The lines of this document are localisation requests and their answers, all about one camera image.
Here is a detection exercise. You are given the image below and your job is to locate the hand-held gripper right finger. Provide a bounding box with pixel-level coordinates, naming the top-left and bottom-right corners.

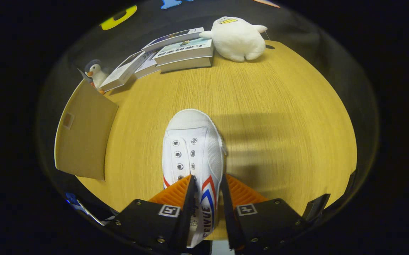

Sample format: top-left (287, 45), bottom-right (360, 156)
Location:
top-left (220, 173), bottom-right (311, 250)

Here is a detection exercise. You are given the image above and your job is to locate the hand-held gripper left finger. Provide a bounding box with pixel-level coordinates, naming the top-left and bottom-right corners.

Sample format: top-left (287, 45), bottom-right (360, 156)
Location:
top-left (107, 174), bottom-right (198, 254)

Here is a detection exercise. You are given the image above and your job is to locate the white canvas shoe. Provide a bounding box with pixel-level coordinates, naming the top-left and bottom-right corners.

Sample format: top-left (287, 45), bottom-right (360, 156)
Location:
top-left (162, 109), bottom-right (227, 248)

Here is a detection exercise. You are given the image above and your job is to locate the beige fabric storage box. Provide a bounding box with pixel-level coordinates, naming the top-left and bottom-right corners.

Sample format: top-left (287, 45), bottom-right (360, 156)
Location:
top-left (54, 80), bottom-right (119, 180)

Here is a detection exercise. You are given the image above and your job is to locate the black angled panel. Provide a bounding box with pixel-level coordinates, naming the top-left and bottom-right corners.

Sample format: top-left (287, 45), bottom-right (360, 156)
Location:
top-left (303, 193), bottom-right (331, 223)

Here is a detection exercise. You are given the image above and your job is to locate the blue lit screen device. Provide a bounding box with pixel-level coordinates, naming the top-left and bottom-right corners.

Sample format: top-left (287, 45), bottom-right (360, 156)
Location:
top-left (66, 192), bottom-right (84, 213)

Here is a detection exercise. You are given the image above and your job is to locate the plain thick book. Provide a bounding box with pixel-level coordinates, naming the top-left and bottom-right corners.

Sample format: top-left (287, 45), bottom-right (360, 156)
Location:
top-left (159, 56), bottom-right (213, 74)

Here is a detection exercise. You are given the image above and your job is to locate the white text cover book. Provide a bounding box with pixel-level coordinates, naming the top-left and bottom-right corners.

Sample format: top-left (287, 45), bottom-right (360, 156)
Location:
top-left (134, 53), bottom-right (162, 79)

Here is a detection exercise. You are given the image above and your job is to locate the portrait cover book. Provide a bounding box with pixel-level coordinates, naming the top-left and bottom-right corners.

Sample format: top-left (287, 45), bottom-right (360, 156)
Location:
top-left (99, 50), bottom-right (148, 92)

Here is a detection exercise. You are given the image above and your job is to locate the teal cover book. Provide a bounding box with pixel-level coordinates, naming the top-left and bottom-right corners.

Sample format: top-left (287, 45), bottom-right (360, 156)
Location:
top-left (152, 38), bottom-right (214, 66)

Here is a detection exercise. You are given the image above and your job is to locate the penguin plush toy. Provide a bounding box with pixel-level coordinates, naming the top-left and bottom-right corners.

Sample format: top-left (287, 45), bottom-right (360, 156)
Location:
top-left (84, 59), bottom-right (110, 94)

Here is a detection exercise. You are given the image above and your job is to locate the blue picture cover book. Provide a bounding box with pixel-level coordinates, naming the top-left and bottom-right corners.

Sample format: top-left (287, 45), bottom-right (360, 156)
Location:
top-left (141, 27), bottom-right (205, 53)

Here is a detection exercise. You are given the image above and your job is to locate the white duck plush toy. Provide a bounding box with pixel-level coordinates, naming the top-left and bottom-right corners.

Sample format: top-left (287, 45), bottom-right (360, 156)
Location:
top-left (199, 16), bottom-right (268, 63)

